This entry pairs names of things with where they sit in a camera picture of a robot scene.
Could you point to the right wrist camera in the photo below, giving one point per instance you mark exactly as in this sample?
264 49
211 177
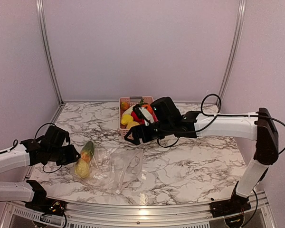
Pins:
143 113

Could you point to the aluminium frame post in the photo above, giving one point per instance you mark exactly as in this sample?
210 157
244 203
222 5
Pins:
234 47
46 47

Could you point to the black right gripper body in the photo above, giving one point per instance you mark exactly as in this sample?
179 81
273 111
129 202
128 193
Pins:
150 136

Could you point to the pale yellow fake fruit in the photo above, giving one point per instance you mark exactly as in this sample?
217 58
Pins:
82 169

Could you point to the yellow fake lemon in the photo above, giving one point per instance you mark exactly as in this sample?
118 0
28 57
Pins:
126 119

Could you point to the pink perforated plastic basket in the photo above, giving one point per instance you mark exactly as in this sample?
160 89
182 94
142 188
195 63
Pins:
140 100

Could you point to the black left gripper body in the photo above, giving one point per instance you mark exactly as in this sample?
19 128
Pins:
64 158

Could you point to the red fake pepper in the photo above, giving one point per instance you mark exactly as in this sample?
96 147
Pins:
136 118

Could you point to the right aluminium frame post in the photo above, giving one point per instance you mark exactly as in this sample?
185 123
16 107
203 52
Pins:
234 47

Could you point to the peach fake fruit with leaf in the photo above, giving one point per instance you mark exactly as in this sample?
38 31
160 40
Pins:
132 124

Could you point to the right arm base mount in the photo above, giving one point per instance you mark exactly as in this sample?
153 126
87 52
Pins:
228 207

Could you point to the left aluminium frame post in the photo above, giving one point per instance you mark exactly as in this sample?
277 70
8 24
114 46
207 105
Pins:
46 47

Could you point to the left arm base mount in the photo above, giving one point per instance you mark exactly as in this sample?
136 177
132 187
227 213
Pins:
40 202

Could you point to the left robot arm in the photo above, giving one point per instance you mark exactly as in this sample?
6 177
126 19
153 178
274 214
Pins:
53 146

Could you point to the orange red fake fruit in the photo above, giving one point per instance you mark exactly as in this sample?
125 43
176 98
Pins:
124 106

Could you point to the clear zip top bag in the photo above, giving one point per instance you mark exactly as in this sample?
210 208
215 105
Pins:
114 169

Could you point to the front aluminium rail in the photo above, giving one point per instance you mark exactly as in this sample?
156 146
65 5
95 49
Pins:
90 215

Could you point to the green orange fake mango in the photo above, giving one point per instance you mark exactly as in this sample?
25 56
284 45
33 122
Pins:
87 151

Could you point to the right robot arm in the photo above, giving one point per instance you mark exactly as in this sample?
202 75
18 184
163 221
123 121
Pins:
257 127

